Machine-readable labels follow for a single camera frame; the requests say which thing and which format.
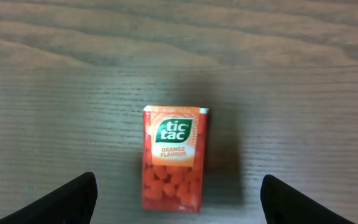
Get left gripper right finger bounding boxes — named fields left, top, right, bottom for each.
left=260, top=174, right=356, bottom=224

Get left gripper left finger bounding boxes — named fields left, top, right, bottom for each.
left=0, top=171, right=98, bottom=224

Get orange candy box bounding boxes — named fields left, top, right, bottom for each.
left=140, top=105, right=209, bottom=214

